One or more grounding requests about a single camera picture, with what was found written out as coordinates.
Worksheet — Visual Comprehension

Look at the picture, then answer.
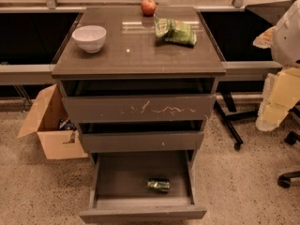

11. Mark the grey bottom drawer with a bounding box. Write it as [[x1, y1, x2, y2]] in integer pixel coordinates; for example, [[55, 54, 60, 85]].
[[80, 151, 206, 223]]

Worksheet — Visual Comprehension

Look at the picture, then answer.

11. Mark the white ceramic bowl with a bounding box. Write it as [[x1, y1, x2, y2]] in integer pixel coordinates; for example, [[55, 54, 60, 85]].
[[72, 25, 107, 53]]

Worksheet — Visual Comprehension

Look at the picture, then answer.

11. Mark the red apple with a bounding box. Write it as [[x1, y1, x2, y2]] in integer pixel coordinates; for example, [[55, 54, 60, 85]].
[[141, 0, 157, 16]]

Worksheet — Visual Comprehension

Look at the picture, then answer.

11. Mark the grey drawer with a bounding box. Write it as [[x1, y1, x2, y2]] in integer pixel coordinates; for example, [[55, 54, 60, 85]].
[[63, 79, 216, 123], [80, 151, 206, 223], [80, 120, 203, 153]]

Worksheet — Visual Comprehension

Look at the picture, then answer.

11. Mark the grey top drawer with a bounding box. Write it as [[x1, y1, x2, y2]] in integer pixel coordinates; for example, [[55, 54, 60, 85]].
[[63, 79, 216, 123]]

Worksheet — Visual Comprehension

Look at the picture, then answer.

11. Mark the black office chair base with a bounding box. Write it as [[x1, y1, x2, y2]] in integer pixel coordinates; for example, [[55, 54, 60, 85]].
[[277, 106, 300, 189]]

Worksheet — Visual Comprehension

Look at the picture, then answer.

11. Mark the dark packet in box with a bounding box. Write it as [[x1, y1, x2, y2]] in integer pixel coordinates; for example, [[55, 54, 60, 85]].
[[58, 119, 76, 131]]

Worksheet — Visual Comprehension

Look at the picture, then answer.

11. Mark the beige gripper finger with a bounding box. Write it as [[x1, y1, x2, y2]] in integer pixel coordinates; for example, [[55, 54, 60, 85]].
[[253, 26, 275, 49], [256, 67, 300, 131]]

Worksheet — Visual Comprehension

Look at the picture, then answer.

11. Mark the green soda can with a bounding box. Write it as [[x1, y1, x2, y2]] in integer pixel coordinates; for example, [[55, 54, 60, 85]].
[[146, 178, 171, 193]]

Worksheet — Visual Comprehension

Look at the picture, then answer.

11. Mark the grey drawer cabinet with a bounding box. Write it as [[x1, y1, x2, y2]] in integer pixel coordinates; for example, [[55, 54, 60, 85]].
[[50, 5, 227, 161]]

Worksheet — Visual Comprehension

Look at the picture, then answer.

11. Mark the open cardboard box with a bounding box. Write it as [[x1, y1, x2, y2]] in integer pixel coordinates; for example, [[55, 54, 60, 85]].
[[18, 84, 88, 159]]

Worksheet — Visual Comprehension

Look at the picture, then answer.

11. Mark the green chip bag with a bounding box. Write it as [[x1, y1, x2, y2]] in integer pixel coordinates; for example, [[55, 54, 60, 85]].
[[154, 16, 197, 46]]

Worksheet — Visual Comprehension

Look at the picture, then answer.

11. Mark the grey middle drawer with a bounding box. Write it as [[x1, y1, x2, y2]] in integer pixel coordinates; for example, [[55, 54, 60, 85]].
[[80, 120, 203, 153]]

